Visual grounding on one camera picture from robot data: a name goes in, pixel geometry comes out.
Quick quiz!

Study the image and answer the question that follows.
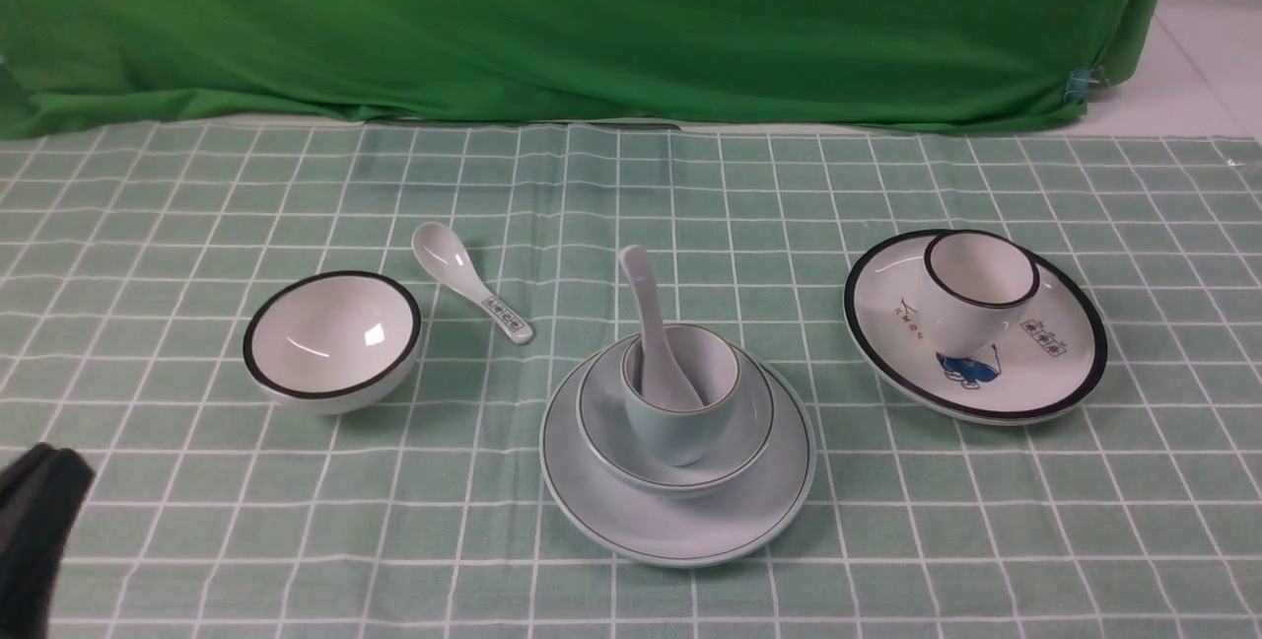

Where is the light blue bowl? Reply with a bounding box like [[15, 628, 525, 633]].
[[575, 333, 780, 498]]

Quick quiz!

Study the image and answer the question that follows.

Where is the blue binder clip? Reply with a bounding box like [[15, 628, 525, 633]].
[[1061, 68, 1092, 106]]

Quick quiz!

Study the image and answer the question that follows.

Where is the light blue cup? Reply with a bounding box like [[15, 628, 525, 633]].
[[618, 323, 745, 465]]

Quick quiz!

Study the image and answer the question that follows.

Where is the white bowl black rim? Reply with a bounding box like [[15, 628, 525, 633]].
[[241, 270, 423, 415]]

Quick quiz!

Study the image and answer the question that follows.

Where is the green checkered tablecloth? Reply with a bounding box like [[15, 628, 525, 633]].
[[1, 122, 1259, 638]]

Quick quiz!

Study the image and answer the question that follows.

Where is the plain white spoon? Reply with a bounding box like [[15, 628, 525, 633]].
[[618, 245, 703, 410]]

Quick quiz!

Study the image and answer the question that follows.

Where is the white plate black rim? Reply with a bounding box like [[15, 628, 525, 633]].
[[842, 229, 1108, 426]]

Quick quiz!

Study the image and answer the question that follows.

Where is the white cup black rim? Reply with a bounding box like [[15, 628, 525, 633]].
[[915, 230, 1041, 359]]

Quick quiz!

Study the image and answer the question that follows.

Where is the green backdrop cloth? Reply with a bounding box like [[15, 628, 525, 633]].
[[3, 0, 1157, 139]]

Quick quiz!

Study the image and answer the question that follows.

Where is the light blue plate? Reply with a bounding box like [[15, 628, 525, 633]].
[[540, 343, 817, 568]]

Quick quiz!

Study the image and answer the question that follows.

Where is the white spoon with print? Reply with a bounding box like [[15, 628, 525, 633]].
[[411, 222, 535, 343]]

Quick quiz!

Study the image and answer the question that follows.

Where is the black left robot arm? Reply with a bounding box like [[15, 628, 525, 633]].
[[1, 442, 95, 638]]

